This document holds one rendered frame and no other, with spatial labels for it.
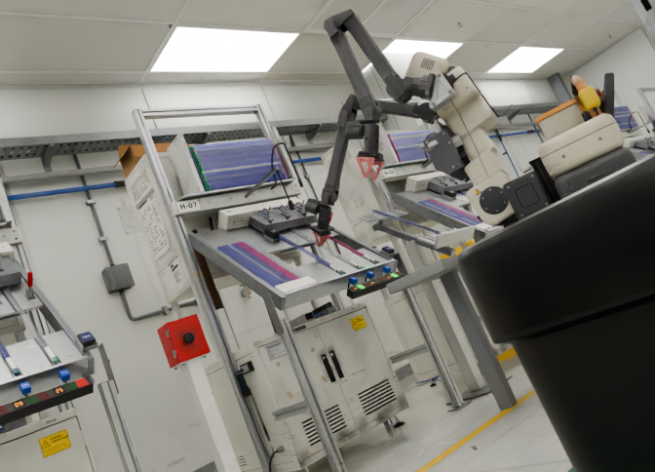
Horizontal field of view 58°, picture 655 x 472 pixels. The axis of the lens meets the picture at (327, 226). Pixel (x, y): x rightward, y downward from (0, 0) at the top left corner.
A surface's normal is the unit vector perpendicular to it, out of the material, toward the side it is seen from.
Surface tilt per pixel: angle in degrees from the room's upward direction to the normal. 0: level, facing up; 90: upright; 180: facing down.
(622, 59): 90
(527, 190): 90
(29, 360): 47
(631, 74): 90
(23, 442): 90
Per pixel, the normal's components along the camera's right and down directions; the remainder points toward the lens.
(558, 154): -0.40, -0.02
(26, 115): 0.57, -0.39
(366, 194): -0.73, 0.17
